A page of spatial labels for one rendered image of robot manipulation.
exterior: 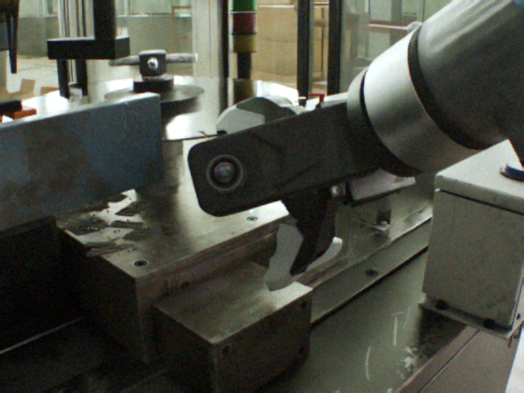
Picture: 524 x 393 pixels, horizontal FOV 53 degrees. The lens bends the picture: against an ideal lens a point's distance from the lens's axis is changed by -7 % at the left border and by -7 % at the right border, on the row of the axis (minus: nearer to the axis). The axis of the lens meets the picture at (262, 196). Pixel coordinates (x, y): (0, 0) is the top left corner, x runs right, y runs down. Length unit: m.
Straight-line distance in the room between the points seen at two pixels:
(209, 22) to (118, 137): 0.85
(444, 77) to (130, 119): 0.21
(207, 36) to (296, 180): 0.91
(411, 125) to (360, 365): 0.29
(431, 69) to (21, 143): 0.24
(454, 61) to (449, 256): 0.34
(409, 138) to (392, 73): 0.03
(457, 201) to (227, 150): 0.29
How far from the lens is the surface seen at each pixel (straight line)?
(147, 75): 0.60
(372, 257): 0.69
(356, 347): 0.55
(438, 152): 0.29
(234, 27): 0.87
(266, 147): 0.33
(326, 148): 0.33
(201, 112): 0.55
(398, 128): 0.29
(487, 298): 0.58
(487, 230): 0.55
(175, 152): 0.61
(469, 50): 0.26
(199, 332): 0.44
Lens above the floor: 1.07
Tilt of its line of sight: 21 degrees down
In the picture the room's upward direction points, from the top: straight up
